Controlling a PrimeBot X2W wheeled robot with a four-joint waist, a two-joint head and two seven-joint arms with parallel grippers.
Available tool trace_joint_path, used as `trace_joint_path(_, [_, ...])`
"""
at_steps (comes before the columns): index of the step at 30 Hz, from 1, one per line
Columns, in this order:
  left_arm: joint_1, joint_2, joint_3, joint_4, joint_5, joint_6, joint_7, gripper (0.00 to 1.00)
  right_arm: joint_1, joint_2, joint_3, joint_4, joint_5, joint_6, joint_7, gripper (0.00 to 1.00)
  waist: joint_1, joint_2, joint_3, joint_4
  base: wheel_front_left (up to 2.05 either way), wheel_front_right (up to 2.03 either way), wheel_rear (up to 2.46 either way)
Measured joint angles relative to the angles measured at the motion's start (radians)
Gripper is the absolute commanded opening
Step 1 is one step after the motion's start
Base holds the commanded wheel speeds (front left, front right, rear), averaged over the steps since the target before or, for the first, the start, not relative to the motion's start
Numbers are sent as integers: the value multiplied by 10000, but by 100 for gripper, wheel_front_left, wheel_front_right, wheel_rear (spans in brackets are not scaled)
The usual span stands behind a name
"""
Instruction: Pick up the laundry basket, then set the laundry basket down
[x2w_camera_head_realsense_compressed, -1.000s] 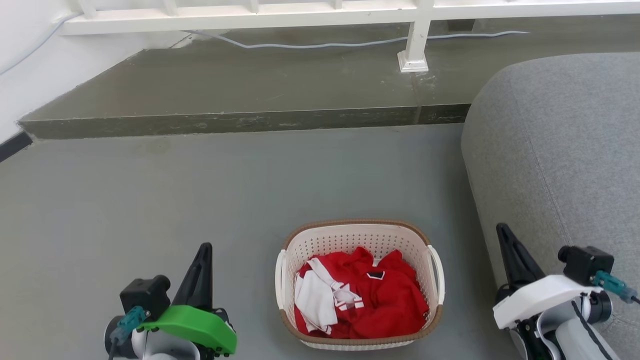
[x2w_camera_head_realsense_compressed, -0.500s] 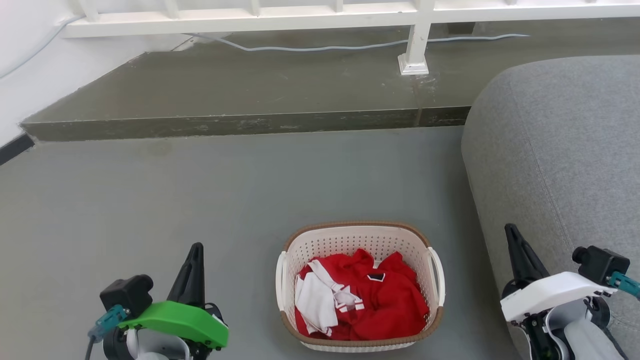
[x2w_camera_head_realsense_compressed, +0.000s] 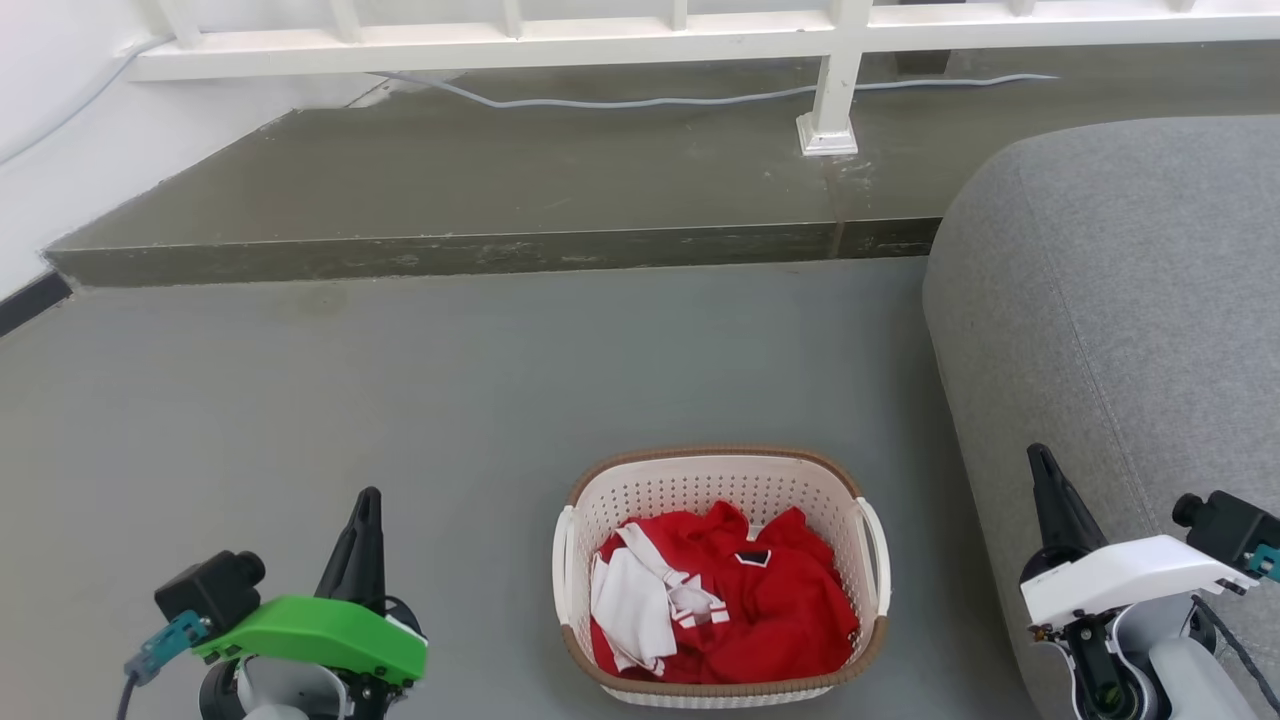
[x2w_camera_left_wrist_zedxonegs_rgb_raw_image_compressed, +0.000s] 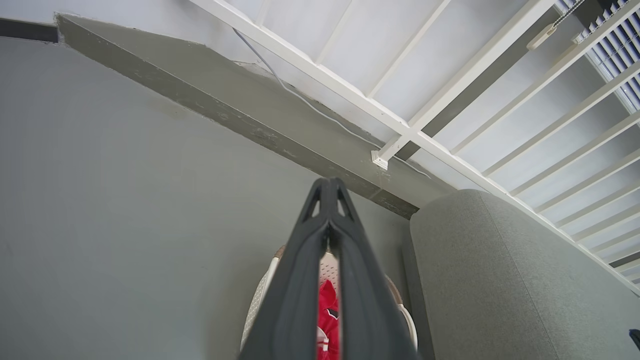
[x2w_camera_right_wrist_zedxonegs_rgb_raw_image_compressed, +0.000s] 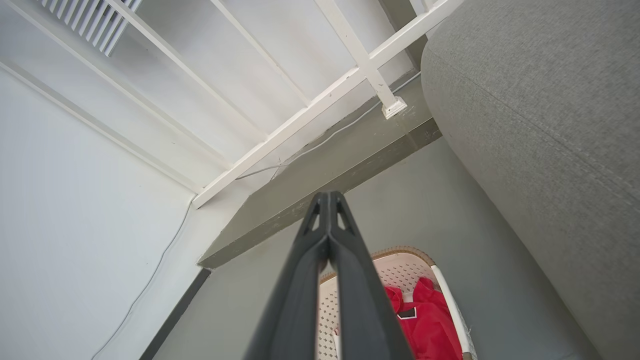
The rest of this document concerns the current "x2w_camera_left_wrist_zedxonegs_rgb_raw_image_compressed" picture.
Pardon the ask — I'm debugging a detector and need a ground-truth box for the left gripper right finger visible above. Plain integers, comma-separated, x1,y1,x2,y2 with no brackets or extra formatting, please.
329,178,419,360

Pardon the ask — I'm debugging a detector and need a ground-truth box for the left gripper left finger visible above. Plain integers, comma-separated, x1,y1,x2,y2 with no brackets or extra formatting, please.
239,178,332,360

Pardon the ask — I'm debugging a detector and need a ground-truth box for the white perforated laundry basket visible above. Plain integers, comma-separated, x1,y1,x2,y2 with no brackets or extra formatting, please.
240,245,419,360

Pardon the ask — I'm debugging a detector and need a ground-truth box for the red and white shirt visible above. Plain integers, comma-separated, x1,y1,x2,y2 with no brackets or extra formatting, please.
317,278,341,360

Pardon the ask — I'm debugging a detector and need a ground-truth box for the grey fabric sofa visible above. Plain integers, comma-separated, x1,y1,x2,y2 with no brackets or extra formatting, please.
402,188,640,360

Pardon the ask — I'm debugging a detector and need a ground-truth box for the white railing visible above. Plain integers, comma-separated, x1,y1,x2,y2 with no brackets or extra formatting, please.
189,0,640,297

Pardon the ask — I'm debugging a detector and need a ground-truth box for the white window blind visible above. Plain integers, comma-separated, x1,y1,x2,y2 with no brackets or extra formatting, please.
554,0,640,115

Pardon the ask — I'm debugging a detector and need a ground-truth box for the black baseboard strip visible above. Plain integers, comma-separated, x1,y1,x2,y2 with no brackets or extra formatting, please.
0,17,59,44

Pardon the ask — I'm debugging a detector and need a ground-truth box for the light grey cable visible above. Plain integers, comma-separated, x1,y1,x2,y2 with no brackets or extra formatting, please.
232,27,432,180

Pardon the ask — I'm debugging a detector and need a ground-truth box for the white blind cord pull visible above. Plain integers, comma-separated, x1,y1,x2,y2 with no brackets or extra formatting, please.
526,0,587,52

